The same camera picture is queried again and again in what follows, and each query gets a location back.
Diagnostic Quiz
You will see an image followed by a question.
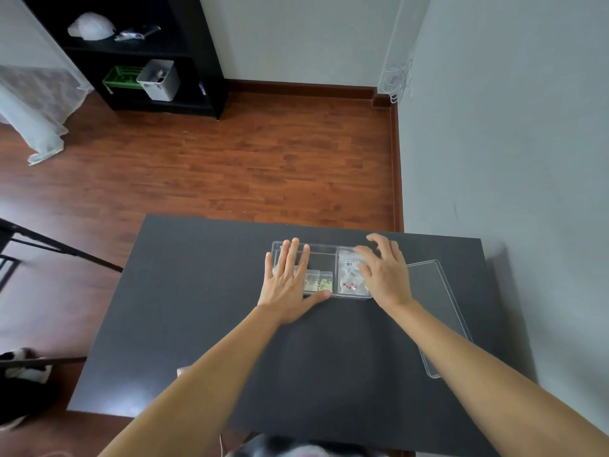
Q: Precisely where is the person's right hand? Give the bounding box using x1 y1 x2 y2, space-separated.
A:
353 233 414 312

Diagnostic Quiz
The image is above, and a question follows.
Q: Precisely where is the person's left hand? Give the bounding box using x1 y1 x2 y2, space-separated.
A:
257 238 332 326

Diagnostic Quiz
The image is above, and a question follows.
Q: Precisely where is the clear plastic organizer box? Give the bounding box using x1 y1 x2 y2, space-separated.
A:
270 241 373 301

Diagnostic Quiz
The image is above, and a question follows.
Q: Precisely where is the person's left forearm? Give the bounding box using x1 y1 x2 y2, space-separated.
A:
97 303 285 457

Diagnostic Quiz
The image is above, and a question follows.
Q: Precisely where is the person's right forearm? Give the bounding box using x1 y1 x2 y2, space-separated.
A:
379 300 609 457

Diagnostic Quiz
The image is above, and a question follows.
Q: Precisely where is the small bag of green beads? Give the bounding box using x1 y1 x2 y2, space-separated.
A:
304 270 334 294

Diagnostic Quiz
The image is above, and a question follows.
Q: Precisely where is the small bag with white label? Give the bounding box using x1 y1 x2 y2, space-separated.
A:
338 249 366 273

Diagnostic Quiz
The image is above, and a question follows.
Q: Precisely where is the small bag of red parts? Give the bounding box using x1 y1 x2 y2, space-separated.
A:
340 273 368 295

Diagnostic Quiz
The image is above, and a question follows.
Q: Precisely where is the clear plastic box lid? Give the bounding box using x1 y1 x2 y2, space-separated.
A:
406 260 473 379

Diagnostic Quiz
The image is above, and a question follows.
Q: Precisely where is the black and white clothing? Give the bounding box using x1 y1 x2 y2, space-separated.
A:
227 432 392 457

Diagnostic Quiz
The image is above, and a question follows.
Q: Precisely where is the white plastic bin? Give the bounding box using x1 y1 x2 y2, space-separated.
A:
136 59 181 102

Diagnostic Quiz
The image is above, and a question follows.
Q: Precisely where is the black shelf unit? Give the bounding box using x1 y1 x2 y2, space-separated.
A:
19 0 229 121

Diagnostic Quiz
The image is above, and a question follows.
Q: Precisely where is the black metal stand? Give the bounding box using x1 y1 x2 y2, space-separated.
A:
0 217 124 294

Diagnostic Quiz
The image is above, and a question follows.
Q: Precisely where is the green plastic basket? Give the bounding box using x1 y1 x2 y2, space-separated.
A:
102 65 145 90

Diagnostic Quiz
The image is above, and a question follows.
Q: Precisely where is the black metal bar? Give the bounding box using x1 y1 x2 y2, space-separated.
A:
0 356 88 370

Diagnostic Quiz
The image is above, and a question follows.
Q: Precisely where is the silver foil wrapper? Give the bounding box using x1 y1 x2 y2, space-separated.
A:
114 24 162 43

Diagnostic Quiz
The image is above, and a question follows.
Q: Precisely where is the black and white bag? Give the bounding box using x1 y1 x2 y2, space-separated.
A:
0 348 61 432

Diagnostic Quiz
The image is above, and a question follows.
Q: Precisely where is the white sheer curtain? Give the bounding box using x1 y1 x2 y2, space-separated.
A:
0 0 95 166

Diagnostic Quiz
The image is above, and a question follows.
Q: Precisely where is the white coiled cable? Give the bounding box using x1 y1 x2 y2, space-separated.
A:
378 59 415 104

